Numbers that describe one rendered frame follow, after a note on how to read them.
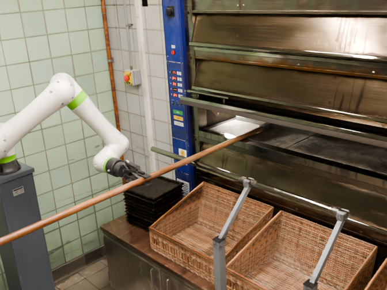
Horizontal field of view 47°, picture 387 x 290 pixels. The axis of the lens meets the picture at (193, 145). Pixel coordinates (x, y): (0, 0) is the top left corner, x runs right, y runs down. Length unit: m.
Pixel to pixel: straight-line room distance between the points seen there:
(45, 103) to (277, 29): 1.16
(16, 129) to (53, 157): 1.13
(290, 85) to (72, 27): 1.62
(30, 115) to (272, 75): 1.20
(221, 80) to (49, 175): 1.45
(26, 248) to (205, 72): 1.39
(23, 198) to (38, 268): 0.43
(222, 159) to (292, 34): 0.91
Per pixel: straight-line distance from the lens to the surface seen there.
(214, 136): 2.74
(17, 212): 2.51
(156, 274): 2.73
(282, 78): 2.34
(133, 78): 3.13
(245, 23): 2.45
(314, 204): 1.94
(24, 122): 2.20
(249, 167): 2.63
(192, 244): 2.75
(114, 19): 3.30
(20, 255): 2.61
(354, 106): 2.13
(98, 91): 3.40
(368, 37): 2.07
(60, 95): 2.15
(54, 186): 3.38
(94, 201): 2.01
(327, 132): 2.07
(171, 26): 2.79
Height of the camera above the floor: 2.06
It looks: 20 degrees down
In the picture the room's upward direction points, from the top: 3 degrees counter-clockwise
